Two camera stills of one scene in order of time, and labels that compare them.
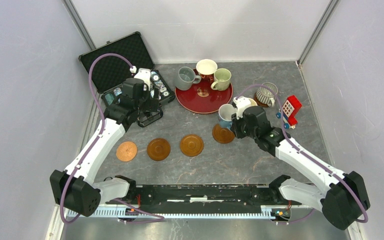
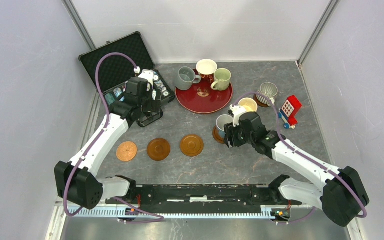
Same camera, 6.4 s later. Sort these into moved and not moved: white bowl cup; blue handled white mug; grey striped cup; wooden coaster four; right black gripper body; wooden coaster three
Moved: right black gripper body; blue handled white mug
Not moved: wooden coaster four; wooden coaster three; white bowl cup; grey striped cup
